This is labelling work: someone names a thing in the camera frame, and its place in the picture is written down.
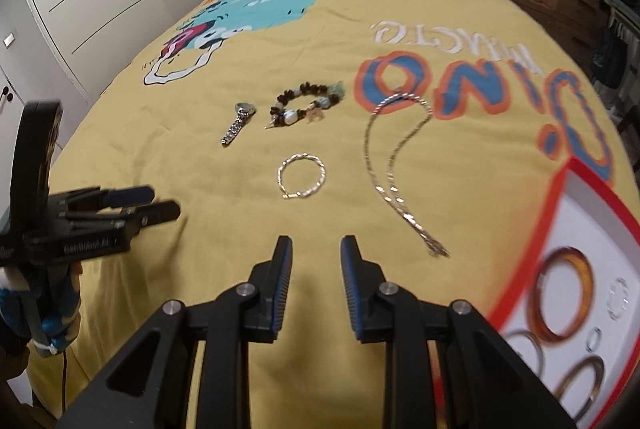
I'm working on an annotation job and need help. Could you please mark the dark grey bangle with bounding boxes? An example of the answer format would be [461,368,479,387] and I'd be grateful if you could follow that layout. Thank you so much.
[554,355,605,423]

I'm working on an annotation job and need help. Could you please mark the silver beaded bracelet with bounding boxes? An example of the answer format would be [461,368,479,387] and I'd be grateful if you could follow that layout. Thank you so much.
[605,276,630,322]

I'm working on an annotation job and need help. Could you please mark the thin silver bangle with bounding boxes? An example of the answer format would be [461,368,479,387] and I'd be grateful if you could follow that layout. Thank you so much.
[504,329,546,378]

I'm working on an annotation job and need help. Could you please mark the amber tortoise bangle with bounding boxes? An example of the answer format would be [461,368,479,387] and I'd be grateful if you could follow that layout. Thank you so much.
[526,246,596,345]

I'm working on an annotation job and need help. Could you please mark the red jewelry box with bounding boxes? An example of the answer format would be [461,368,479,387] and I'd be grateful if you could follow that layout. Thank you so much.
[489,158,639,428]

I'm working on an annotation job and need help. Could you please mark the silver wristwatch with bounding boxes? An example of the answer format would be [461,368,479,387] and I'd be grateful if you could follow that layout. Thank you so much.
[220,102,256,147]

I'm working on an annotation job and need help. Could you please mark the gloved left hand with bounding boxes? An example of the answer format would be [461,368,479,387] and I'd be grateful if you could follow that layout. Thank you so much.
[1,262,82,357]

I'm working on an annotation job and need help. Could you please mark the brown beaded bracelet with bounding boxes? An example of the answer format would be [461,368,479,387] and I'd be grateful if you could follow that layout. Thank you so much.
[263,81,347,130]

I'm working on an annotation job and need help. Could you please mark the yellow dinosaur bedspread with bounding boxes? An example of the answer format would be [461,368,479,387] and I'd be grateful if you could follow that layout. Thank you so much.
[29,0,639,428]

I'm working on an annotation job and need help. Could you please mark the silver twisted bracelet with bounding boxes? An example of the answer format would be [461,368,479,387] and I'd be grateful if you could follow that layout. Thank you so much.
[276,151,327,200]

